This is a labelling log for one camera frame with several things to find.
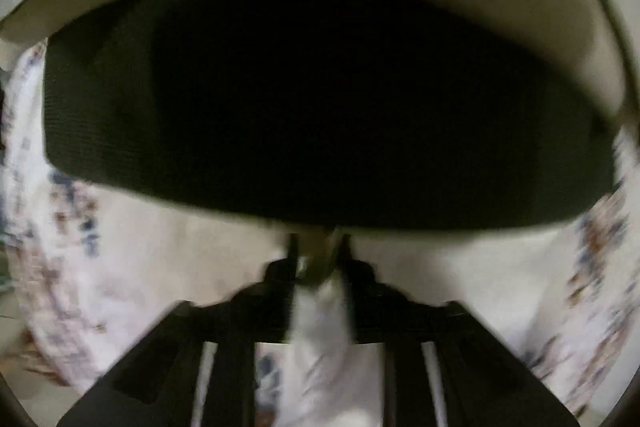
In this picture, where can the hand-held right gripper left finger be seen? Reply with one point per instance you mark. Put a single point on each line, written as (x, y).
(280, 307)

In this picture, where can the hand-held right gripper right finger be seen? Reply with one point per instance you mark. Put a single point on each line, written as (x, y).
(365, 307)

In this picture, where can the black knit garment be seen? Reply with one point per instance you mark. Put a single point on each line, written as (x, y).
(320, 107)

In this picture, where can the white floral printed bedsheet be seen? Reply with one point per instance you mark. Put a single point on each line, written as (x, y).
(150, 257)

